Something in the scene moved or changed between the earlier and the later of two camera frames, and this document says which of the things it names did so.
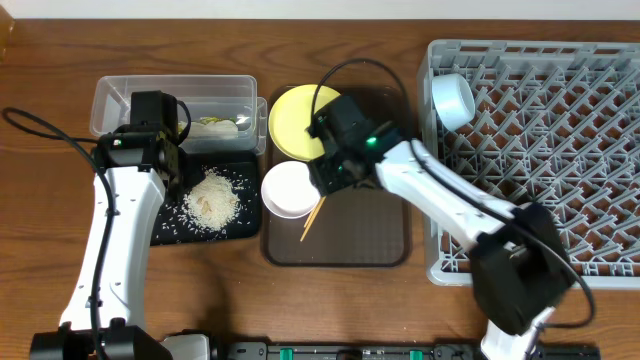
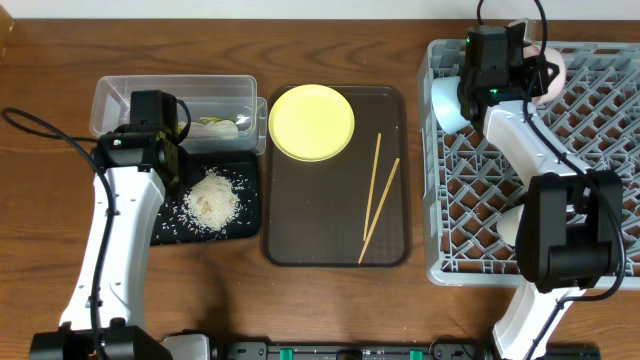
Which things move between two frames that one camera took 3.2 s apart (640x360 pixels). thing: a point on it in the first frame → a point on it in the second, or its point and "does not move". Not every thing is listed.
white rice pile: (212, 201) does not move
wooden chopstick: (313, 213) → (371, 196)
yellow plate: (291, 117) does not move
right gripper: (320, 172) → (534, 74)
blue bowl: (453, 98) does not move
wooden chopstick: (313, 218) → (379, 210)
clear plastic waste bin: (227, 118) does not move
